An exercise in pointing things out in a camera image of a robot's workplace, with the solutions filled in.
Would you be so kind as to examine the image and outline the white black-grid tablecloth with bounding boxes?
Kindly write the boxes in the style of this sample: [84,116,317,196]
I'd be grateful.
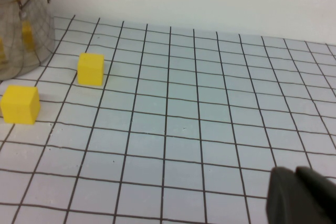
[0,15,336,224]

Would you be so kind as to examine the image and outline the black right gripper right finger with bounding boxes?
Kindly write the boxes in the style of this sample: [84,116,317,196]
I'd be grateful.
[296,166,336,224]

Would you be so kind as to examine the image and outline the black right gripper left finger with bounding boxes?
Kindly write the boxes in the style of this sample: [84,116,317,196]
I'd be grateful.
[266,166,333,224]

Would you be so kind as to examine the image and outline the yellow foam cube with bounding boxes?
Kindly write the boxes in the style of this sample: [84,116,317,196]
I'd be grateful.
[77,52,105,86]
[0,85,41,125]

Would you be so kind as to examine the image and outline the stainless steel pot black handles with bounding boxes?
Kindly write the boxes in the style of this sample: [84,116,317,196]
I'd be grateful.
[0,0,79,81]

